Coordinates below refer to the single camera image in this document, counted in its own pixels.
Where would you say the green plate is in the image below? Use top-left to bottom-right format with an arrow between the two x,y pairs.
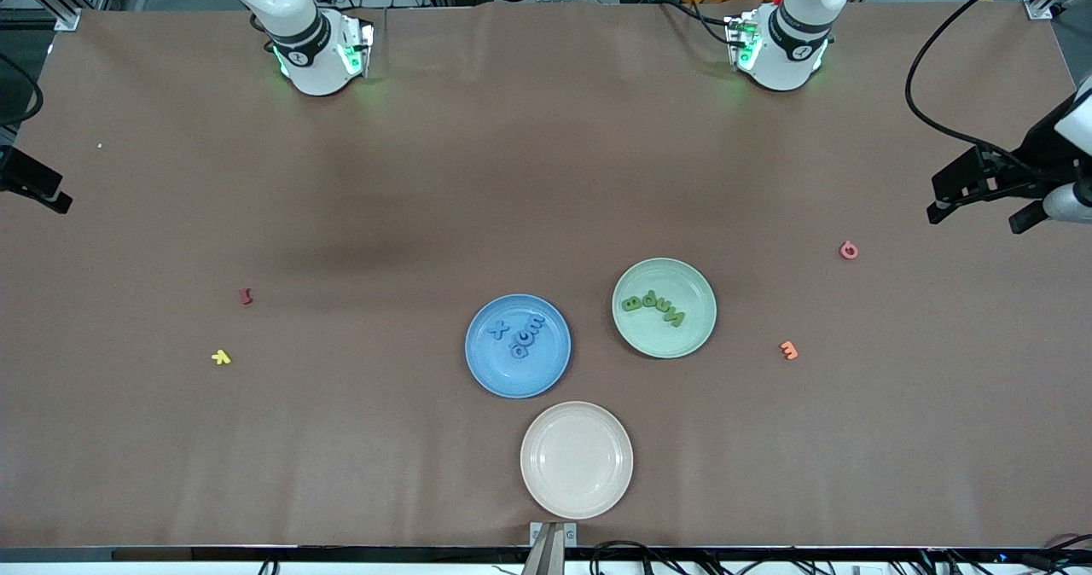
612,257 -> 718,360

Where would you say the blue plate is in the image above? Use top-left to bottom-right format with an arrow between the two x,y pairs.
464,293 -> 572,400

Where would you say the beige plate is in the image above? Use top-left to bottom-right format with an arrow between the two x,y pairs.
520,400 -> 635,521

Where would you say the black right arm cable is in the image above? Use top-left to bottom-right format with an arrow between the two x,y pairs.
0,50 -> 44,128

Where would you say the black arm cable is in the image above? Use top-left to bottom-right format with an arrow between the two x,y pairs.
0,50 -> 44,128
904,0 -> 1092,171

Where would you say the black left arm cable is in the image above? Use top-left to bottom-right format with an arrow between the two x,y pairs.
904,0 -> 1092,171

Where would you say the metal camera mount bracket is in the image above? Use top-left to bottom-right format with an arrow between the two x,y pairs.
520,521 -> 578,575

